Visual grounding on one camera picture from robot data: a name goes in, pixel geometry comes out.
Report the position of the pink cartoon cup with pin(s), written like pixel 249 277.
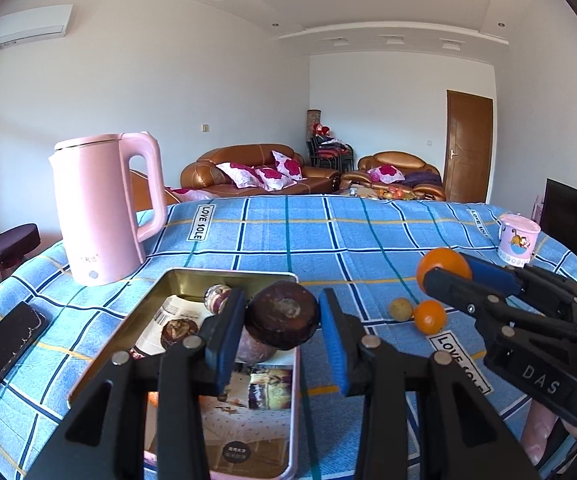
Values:
pixel 518 240

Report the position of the blue plaid tablecloth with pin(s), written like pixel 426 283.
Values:
pixel 318 230

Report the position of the small orange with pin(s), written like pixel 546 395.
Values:
pixel 429 317

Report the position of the brown leather armchair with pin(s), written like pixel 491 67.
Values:
pixel 398 157

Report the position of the rolled patterned mat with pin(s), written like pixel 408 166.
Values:
pixel 313 120

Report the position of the brown leather chair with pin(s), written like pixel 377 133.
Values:
pixel 141 190

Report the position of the white red floral cushion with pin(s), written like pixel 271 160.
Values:
pixel 238 174
pixel 386 174
pixel 288 165
pixel 272 179

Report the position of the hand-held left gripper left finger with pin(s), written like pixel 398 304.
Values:
pixel 228 340

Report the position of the pink rectangular tin box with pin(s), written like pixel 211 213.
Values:
pixel 193 282

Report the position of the printed paper sheet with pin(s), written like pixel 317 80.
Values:
pixel 248 440

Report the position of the white air conditioner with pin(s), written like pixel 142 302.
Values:
pixel 31 25

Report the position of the small yellow round fruit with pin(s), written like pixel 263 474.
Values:
pixel 400 309

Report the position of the stacked black chairs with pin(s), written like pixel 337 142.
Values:
pixel 331 157

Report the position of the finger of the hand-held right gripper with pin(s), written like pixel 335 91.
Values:
pixel 453 290
pixel 488 275

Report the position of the black television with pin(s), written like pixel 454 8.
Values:
pixel 566 215

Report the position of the large orange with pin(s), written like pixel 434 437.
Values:
pixel 441 260

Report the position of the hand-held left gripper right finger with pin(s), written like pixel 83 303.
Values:
pixel 333 340

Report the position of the coffee table with snacks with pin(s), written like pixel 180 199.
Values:
pixel 373 192

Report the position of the plain dark brown round cake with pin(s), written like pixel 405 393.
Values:
pixel 282 315

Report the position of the large purple-brown round fruit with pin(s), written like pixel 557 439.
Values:
pixel 253 352

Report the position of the purple cloth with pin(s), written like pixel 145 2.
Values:
pixel 422 179

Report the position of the red plush toy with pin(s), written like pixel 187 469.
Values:
pixel 322 130

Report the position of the gold-patterned brown round cake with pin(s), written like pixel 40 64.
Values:
pixel 178 332

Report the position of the dark purple round stool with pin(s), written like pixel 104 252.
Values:
pixel 8 245

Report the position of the brown wooden door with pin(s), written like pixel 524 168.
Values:
pixel 468 147

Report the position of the brown leather sofa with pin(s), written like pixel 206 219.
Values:
pixel 233 152

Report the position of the black smartphone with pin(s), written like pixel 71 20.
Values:
pixel 6 347

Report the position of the pink electric kettle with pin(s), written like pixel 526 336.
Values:
pixel 93 210

